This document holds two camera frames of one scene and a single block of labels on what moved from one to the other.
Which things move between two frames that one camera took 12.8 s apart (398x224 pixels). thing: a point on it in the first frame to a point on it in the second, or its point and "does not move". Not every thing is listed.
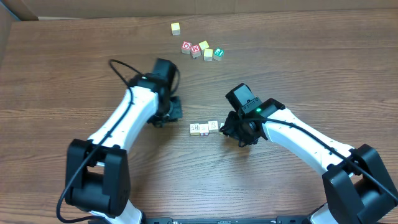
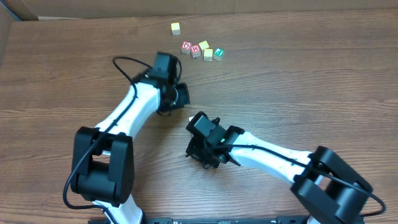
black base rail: [227, 220] does not move
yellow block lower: [208, 55] does not move
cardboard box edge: [15, 10] does not move
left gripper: [175, 111] to [183, 98]
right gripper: [230, 129] to [193, 149]
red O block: [186, 47] does not move
